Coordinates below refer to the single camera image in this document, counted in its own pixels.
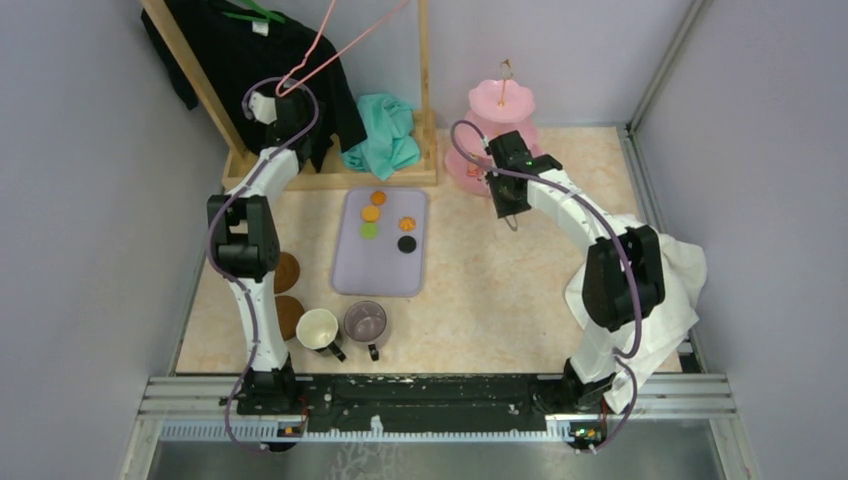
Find pink food tongs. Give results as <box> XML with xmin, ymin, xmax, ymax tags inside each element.
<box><xmin>503</xmin><ymin>215</ymin><xmax>519</xmax><ymax>232</ymax></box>

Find small orange round cookie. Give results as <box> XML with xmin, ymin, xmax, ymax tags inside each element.
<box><xmin>370</xmin><ymin>191</ymin><xmax>387</xmax><ymax>207</ymax></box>

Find black t-shirt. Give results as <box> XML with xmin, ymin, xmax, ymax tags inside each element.
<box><xmin>166</xmin><ymin>1</ymin><xmax>366</xmax><ymax>169</ymax></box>

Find orange swirl cookie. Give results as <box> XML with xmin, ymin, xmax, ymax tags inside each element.
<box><xmin>398</xmin><ymin>216</ymin><xmax>417</xmax><ymax>232</ymax></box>

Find cream mug black handle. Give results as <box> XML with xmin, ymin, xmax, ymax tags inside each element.
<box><xmin>295</xmin><ymin>308</ymin><xmax>347</xmax><ymax>362</ymax></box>

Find brown saucer near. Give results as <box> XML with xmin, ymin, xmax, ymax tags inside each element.
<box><xmin>275</xmin><ymin>295</ymin><xmax>305</xmax><ymax>341</ymax></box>

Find purple mug black handle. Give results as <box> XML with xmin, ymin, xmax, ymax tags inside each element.
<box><xmin>343</xmin><ymin>300</ymin><xmax>390</xmax><ymax>362</ymax></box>

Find pink clothes hanger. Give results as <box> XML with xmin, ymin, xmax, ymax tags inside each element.
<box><xmin>274</xmin><ymin>0</ymin><xmax>412</xmax><ymax>99</ymax></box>

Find wooden clothes rack frame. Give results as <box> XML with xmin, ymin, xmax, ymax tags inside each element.
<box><xmin>141</xmin><ymin>0</ymin><xmax>438</xmax><ymax>190</ymax></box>

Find lavender serving tray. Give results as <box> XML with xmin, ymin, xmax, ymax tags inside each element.
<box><xmin>330</xmin><ymin>187</ymin><xmax>429</xmax><ymax>297</ymax></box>

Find brown saucer far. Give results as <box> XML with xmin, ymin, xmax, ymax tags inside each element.
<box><xmin>273</xmin><ymin>252</ymin><xmax>301</xmax><ymax>295</ymax></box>

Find teal cloth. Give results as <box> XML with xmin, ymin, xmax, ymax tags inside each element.
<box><xmin>342</xmin><ymin>93</ymin><xmax>421</xmax><ymax>181</ymax></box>

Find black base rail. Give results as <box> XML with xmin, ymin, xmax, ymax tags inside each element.
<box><xmin>234</xmin><ymin>372</ymin><xmax>611</xmax><ymax>433</ymax></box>

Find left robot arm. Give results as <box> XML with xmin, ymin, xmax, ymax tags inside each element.
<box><xmin>205</xmin><ymin>85</ymin><xmax>321</xmax><ymax>415</ymax></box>

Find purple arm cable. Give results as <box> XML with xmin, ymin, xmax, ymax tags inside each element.
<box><xmin>205</xmin><ymin>76</ymin><xmax>321</xmax><ymax>458</ymax></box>
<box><xmin>450</xmin><ymin>119</ymin><xmax>644</xmax><ymax>455</ymax></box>

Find orange waffle round cookie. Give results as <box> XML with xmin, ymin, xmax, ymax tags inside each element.
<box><xmin>361</xmin><ymin>205</ymin><xmax>380</xmax><ymax>223</ymax></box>

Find pink three-tier cake stand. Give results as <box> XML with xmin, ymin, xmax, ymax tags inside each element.
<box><xmin>444</xmin><ymin>59</ymin><xmax>542</xmax><ymax>196</ymax></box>

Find white towel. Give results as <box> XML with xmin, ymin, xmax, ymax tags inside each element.
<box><xmin>603</xmin><ymin>233</ymin><xmax>707</xmax><ymax>414</ymax></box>

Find brown saucer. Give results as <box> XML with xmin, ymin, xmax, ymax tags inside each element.
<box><xmin>275</xmin><ymin>295</ymin><xmax>305</xmax><ymax>341</ymax></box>
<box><xmin>273</xmin><ymin>252</ymin><xmax>301</xmax><ymax>295</ymax></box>

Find green clothes hanger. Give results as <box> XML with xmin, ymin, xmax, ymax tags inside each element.
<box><xmin>221</xmin><ymin>0</ymin><xmax>286</xmax><ymax>24</ymax></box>

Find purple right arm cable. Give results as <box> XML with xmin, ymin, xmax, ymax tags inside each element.
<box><xmin>450</xmin><ymin>119</ymin><xmax>644</xmax><ymax>455</ymax></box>

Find green round cookie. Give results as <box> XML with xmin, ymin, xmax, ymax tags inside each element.
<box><xmin>359</xmin><ymin>222</ymin><xmax>379</xmax><ymax>240</ymax></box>

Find black sandwich cookie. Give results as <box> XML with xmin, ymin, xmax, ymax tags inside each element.
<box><xmin>397</xmin><ymin>235</ymin><xmax>418</xmax><ymax>254</ymax></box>

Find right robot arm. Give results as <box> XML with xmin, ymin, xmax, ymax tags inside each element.
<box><xmin>481</xmin><ymin>131</ymin><xmax>666</xmax><ymax>413</ymax></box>

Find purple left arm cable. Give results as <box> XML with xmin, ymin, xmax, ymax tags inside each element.
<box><xmin>205</xmin><ymin>76</ymin><xmax>321</xmax><ymax>458</ymax></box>

